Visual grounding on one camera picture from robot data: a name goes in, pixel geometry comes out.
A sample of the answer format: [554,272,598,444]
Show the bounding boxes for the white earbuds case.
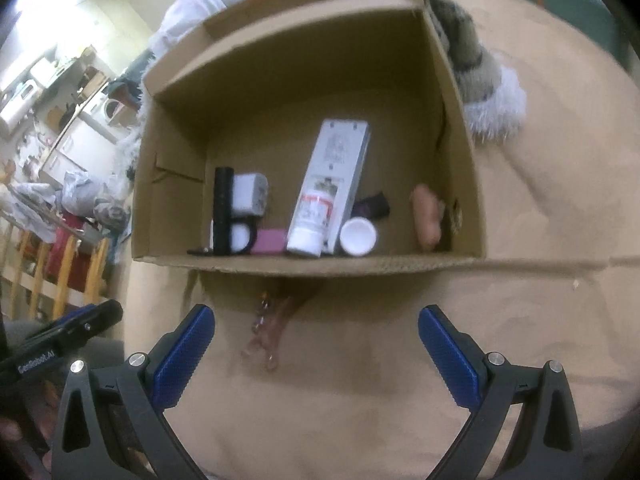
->
[230,222,253,254]

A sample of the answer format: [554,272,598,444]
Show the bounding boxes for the black scissors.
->
[186,167,257,257]

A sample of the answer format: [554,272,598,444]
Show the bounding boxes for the white cap pill bottle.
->
[338,217,378,257]

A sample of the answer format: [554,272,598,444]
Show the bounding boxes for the white charger plug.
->
[232,174,269,218]

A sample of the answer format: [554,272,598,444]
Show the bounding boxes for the red label medicine bottle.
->
[286,179,337,258]

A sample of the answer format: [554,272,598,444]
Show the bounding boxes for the white remote control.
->
[300,119,370,255]

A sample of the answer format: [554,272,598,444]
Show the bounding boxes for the black lighter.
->
[352,192,390,221]

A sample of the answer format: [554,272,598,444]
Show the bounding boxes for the left hand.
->
[1,380,60,458]

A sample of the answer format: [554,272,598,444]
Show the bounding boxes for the white plastic bag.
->
[61,171,131,232]

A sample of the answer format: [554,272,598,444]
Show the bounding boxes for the white kitchen cabinet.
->
[39,119,116,188]

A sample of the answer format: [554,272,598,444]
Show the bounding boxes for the white washing machine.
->
[79,92,137,128]

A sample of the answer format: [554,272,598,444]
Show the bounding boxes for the shaggy patterned blanket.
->
[430,0,527,142]

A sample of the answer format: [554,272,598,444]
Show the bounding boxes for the open cardboard box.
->
[131,5,486,276]

